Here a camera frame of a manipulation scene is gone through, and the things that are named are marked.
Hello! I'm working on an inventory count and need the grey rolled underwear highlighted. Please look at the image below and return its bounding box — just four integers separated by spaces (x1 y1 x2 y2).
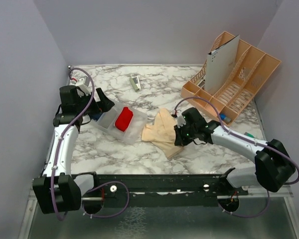
99 115 116 128

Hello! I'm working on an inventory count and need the white folder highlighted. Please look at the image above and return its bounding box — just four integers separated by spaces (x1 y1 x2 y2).
204 35 240 95

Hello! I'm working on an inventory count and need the clear plastic storage box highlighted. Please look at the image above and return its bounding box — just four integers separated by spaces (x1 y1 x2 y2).
90 100 148 144

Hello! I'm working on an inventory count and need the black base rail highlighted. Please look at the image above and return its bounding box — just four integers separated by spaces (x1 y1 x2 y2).
83 174 248 208

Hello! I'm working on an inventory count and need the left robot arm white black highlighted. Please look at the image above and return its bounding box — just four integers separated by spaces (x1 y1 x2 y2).
32 85 115 214

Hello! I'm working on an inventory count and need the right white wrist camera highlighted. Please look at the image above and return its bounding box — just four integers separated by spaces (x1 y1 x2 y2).
177 115 186 128

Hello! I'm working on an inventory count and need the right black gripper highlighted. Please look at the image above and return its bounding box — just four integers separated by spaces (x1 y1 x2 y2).
174 120 197 146

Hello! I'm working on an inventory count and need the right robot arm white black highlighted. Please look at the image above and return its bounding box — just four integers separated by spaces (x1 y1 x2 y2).
174 107 296 195

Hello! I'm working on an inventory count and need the blue capped small bottle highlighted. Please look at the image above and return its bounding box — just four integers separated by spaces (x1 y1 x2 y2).
220 114 231 123

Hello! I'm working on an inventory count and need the green grey eraser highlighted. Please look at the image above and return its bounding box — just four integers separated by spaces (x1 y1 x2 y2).
244 132 255 138

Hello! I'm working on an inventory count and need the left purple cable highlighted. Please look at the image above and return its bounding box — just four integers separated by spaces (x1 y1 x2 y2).
49 67 130 222

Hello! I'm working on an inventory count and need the aluminium frame rail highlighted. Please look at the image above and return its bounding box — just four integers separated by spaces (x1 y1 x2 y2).
17 65 294 239

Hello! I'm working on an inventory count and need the beige underwear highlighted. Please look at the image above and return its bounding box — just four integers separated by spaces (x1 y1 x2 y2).
142 108 184 159

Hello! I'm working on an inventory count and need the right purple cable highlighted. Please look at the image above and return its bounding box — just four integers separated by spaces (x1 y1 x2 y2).
173 96 299 219

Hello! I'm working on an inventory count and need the purple cable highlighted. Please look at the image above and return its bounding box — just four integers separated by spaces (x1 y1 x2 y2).
173 96 299 219
49 67 130 222

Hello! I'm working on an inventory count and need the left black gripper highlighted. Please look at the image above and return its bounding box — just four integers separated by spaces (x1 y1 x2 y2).
77 87 115 116

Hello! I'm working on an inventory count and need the navy rolled underwear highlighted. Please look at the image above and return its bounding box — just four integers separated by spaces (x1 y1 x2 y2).
90 113 102 121

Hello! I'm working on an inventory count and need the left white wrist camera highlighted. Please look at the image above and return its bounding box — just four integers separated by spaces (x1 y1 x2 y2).
73 76 92 97

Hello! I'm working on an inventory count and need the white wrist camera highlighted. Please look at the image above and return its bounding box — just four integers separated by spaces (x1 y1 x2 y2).
73 76 92 97
177 115 186 128

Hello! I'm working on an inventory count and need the red boxer underwear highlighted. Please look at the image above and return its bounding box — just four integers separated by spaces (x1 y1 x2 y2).
115 107 134 132

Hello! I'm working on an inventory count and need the peach desk organizer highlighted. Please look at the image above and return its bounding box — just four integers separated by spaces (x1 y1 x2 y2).
181 31 281 126

